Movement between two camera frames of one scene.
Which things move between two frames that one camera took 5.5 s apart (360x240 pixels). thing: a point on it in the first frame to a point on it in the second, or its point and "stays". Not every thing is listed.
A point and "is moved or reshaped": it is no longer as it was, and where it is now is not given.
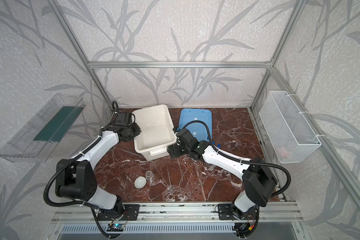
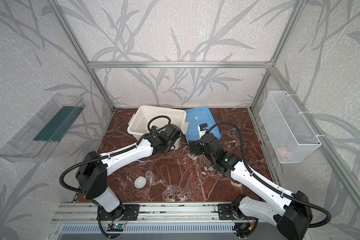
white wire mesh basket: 293,139 stays
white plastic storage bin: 158,131 is moved or reshaped
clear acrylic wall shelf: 37,139 stays
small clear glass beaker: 150,176 stays
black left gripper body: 134,130 to 174,137
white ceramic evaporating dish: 140,182 stays
